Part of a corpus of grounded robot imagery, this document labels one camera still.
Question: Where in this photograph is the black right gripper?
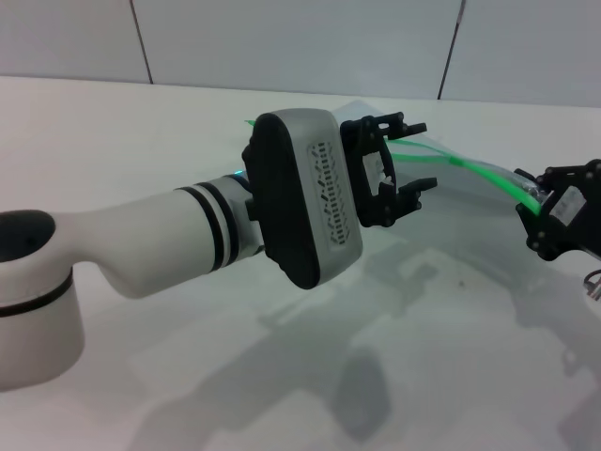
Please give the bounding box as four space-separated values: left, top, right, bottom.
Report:
514 159 601 262

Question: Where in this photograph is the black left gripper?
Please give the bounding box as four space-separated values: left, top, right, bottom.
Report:
338 111 439 229

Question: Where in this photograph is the clear document bag green zip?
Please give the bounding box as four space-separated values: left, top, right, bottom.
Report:
242 99 548 278

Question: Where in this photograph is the silver right wrist connector plug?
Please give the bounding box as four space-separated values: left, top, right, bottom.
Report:
583 269 601 300

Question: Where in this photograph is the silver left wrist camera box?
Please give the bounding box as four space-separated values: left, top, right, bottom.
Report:
240 108 364 290

